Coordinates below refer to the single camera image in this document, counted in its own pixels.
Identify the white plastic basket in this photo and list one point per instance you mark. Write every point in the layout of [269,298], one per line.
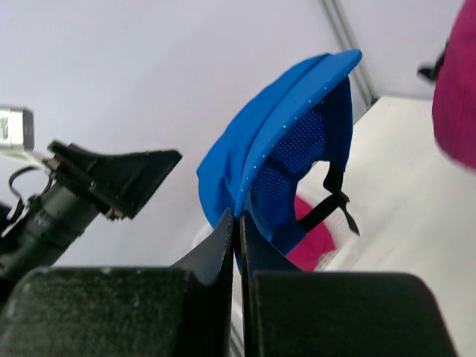
[308,193]

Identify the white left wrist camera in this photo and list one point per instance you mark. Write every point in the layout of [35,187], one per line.
[17,136]

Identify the pink cap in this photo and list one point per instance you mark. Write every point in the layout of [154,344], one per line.
[308,253]
[453,104]

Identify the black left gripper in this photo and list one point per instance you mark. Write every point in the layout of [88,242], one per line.
[182,310]

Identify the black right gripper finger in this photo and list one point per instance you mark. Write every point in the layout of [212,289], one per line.
[289,312]

